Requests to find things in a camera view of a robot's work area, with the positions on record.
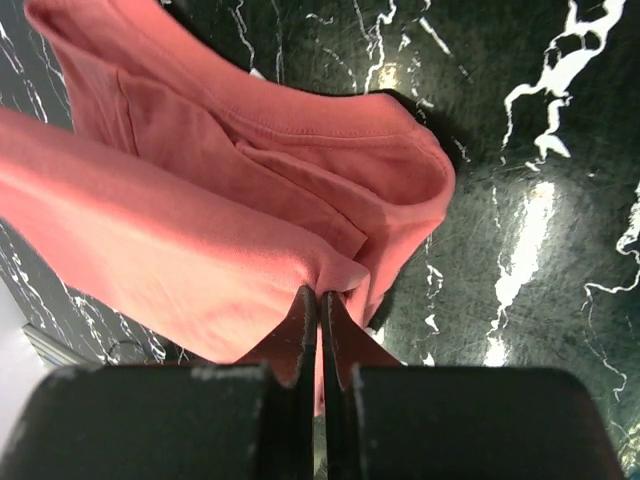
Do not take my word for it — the coral red t shirt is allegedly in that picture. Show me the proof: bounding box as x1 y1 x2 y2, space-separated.
0 0 457 416

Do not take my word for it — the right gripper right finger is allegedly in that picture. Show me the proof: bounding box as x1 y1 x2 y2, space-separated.
320 292 624 479

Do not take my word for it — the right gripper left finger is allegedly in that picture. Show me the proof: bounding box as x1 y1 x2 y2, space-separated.
1 287 317 479

